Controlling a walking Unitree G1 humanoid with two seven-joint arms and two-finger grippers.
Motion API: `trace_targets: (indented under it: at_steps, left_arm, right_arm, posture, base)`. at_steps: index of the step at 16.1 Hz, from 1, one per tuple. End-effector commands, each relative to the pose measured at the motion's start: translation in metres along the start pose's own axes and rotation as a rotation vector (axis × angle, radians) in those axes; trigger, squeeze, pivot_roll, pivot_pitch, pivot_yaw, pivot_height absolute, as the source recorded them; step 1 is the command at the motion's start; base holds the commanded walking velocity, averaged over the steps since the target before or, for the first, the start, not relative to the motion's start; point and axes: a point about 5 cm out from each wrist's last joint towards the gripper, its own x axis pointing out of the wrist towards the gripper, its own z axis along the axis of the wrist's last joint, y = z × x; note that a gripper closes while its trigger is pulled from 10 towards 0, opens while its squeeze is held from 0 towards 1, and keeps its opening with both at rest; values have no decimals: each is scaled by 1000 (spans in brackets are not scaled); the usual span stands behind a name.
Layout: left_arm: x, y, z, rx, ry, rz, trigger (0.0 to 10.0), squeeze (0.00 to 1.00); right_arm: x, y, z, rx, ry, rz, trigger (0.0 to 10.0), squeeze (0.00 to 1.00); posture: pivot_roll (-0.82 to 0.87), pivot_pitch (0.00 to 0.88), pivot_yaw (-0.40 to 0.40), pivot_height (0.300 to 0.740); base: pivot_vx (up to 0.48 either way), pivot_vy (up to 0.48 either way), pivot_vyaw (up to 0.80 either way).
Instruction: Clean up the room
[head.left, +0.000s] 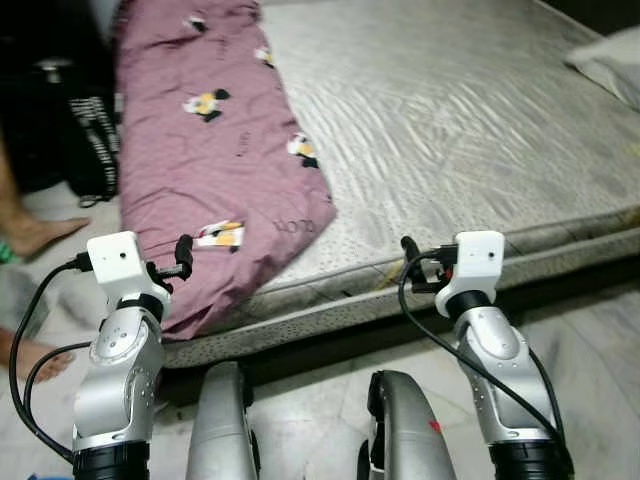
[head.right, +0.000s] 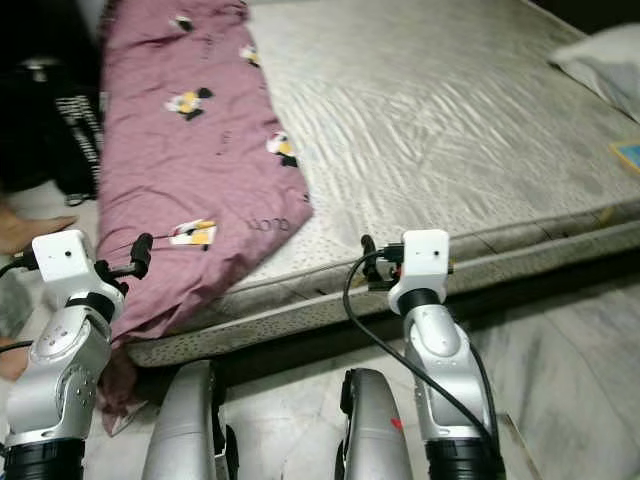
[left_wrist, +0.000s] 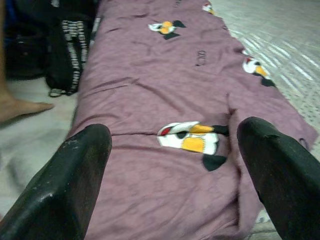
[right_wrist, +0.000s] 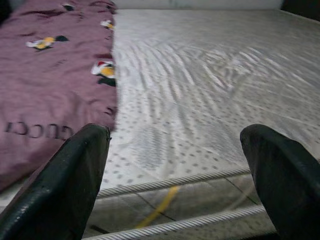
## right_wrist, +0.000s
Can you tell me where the black tufted headboard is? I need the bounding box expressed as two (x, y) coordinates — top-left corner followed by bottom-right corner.
(279, 0), (320, 21)

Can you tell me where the white quilted mattress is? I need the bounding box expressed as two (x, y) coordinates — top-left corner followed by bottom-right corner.
(0, 8), (320, 238)

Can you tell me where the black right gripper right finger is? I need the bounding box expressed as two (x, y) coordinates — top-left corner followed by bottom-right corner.
(239, 123), (320, 240)

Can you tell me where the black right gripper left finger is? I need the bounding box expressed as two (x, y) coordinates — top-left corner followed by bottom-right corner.
(0, 123), (111, 240)

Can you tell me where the purple cartoon print blanket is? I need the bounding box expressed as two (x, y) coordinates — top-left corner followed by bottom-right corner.
(0, 0), (121, 193)

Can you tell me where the dark cabinet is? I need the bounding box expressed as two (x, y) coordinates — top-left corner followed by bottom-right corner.
(0, 0), (13, 25)

